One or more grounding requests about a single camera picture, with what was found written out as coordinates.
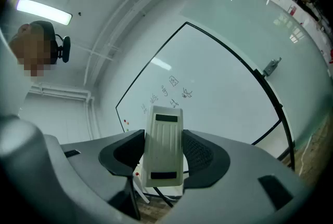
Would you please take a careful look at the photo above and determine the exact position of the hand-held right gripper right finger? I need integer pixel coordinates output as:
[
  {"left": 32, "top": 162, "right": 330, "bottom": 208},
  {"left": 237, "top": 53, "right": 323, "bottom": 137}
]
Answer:
[{"left": 166, "top": 128, "right": 314, "bottom": 224}]

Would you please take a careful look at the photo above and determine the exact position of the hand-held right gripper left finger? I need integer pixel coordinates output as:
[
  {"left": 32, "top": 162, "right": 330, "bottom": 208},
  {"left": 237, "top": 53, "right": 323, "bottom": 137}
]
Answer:
[{"left": 43, "top": 128, "right": 146, "bottom": 224}]

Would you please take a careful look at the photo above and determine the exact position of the white whiteboard eraser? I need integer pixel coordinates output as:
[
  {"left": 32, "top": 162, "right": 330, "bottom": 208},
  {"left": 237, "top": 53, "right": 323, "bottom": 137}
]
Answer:
[{"left": 140, "top": 105, "right": 184, "bottom": 188}]

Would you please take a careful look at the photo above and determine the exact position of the black framed whiteboard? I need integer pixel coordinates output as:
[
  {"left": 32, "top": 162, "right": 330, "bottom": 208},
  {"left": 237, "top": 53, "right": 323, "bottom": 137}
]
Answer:
[{"left": 115, "top": 21, "right": 284, "bottom": 146}]

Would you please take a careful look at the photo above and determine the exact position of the person's white t-shirt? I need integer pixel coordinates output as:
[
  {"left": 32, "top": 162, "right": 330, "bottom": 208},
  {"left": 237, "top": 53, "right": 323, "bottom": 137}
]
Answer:
[{"left": 0, "top": 35, "right": 33, "bottom": 117}]

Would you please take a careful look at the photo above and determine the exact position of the white ceiling pipe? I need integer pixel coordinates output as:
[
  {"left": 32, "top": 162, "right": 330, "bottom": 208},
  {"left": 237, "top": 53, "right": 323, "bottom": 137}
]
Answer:
[{"left": 83, "top": 0, "right": 175, "bottom": 86}]

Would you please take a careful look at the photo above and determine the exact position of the person's head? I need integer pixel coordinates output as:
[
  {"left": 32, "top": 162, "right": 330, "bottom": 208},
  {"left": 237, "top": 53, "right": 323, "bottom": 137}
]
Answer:
[{"left": 7, "top": 20, "right": 57, "bottom": 83}]

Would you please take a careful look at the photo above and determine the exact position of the long ceiling light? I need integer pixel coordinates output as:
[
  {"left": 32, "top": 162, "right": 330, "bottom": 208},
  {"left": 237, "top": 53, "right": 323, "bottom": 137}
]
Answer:
[{"left": 16, "top": 0, "right": 73, "bottom": 26}]

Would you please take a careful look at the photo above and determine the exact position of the metal glass wall clamp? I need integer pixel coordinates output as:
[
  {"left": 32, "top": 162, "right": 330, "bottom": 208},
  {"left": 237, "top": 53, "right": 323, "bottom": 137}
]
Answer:
[{"left": 262, "top": 56, "right": 283, "bottom": 78}]

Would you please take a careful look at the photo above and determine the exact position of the black head-mounted camera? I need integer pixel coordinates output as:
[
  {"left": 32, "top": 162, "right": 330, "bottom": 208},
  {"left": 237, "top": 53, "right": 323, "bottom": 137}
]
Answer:
[{"left": 54, "top": 34, "right": 71, "bottom": 63}]

